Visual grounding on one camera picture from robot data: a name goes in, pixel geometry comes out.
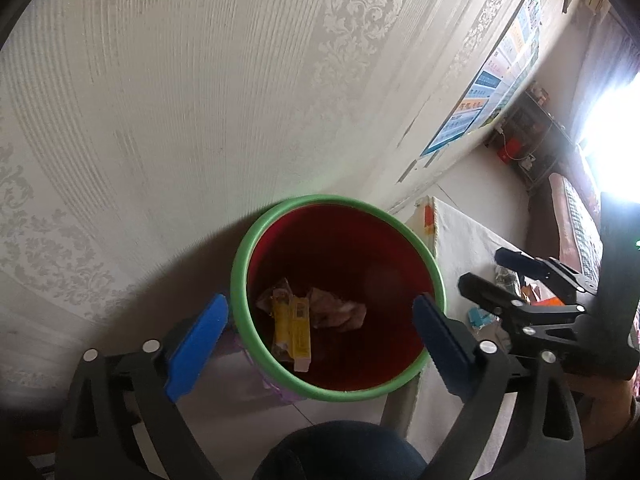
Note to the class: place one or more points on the pink bed blanket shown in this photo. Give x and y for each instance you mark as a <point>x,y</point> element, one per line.
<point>557,195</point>

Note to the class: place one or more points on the yellow stick packet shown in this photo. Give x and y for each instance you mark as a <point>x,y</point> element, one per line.
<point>300,335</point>
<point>281,325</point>

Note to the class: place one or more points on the crumpled pink wrapper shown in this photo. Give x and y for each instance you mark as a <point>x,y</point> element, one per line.
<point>337,312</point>

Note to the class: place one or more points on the white power adapter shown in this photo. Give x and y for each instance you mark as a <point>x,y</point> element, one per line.
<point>526,162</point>

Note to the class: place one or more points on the white towel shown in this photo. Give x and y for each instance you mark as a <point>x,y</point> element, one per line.
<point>460,240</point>

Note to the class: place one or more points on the bright window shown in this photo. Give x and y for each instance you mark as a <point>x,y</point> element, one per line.
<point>617,130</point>

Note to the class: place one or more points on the red box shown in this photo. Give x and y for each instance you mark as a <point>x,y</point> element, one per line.
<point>510,150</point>

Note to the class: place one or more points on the white pictured wall poster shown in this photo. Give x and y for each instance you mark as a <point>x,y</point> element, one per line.
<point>522,30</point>

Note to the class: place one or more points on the person's right forearm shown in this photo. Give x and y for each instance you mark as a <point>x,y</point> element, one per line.
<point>605,410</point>

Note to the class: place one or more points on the dark brown foil wrapper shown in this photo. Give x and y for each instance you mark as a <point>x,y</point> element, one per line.
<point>507,279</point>

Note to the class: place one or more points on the dark metal shelf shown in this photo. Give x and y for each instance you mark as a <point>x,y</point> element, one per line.
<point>542,130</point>

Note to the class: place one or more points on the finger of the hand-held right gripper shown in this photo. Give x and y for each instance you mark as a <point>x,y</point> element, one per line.
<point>517,261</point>
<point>487,294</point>

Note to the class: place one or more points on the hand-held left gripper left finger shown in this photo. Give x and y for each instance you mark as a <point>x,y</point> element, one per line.
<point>197,345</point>

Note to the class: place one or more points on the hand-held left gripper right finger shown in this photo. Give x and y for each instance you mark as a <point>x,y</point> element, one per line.
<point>442,340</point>

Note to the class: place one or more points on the blue foil snack wrapper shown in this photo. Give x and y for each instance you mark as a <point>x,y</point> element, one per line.
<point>481,319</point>

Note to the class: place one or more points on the green rimmed red trash bin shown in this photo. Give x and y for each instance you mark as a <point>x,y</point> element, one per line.
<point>340,240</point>

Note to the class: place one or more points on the checked quilt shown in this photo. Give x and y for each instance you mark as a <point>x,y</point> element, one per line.
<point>585,230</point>

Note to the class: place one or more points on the blue framed wall poster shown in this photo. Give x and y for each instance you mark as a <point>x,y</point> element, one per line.
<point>460,115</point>

